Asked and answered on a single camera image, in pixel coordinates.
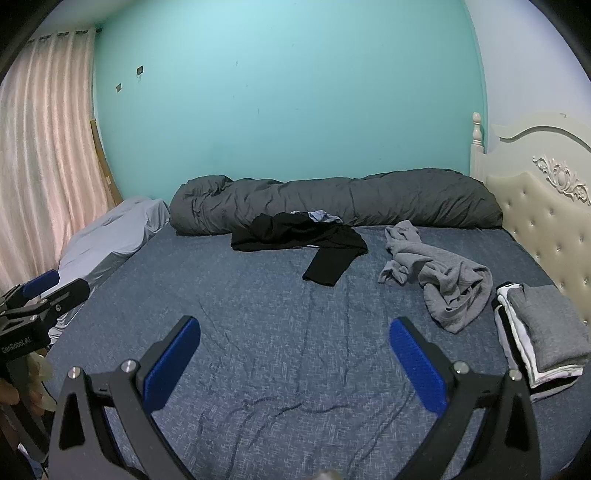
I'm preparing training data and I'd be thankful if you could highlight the wooden slat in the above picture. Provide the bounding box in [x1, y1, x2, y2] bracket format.
[90, 119, 123, 206]

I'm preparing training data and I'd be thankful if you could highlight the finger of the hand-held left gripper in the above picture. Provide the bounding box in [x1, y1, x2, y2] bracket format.
[14, 278, 90, 326]
[0, 270, 61, 315]

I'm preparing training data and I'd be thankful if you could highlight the black folded garment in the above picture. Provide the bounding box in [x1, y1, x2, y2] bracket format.
[492, 282, 525, 324]

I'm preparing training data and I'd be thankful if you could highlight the light blue garment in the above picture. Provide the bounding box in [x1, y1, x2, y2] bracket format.
[291, 210, 345, 224]

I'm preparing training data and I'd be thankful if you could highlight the cream tufted headboard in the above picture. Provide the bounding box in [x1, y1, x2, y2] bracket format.
[470, 112, 591, 333]

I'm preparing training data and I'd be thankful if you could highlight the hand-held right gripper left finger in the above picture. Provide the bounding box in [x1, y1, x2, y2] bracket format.
[46, 315, 201, 480]

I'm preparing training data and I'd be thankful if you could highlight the light grey quilt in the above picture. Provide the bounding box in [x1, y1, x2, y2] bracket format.
[46, 196, 171, 344]

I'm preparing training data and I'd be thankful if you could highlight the person's left hand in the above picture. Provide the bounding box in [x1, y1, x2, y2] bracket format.
[27, 353, 59, 412]

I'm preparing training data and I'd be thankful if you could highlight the grey sweater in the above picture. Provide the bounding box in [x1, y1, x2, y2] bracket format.
[378, 220, 494, 334]

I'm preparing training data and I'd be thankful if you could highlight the dark grey duvet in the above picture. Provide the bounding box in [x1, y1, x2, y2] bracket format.
[168, 168, 504, 237]

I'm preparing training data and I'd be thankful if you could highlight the pink curtain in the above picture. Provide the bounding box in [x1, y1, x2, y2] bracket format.
[0, 28, 123, 296]

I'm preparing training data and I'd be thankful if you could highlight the grey folded garment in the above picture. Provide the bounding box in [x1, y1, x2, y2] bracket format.
[508, 283, 585, 372]

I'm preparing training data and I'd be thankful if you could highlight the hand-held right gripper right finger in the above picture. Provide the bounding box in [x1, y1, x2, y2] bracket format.
[389, 316, 542, 480]

